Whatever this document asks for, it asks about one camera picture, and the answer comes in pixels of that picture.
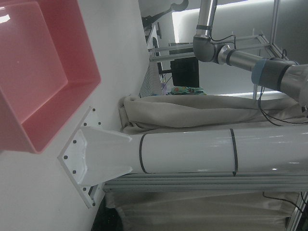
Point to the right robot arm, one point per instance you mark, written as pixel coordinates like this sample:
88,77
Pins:
240,57

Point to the pink plastic basket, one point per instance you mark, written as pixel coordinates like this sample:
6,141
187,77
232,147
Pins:
36,60

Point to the white perforated table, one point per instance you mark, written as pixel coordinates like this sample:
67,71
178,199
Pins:
149,81

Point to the beige fabric curtain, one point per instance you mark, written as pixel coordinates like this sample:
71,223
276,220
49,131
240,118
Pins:
192,110
192,211

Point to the colourful patterned cloth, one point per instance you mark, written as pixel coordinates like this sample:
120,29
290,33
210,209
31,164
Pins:
187,90

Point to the black bin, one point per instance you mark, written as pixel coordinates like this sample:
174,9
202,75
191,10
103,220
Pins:
184,72

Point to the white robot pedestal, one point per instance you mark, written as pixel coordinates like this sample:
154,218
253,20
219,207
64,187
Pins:
192,151

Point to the aluminium frame rail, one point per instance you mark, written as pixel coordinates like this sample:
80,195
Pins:
192,183

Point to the white pedestal base plate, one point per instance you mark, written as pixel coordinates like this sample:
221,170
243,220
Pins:
69,158

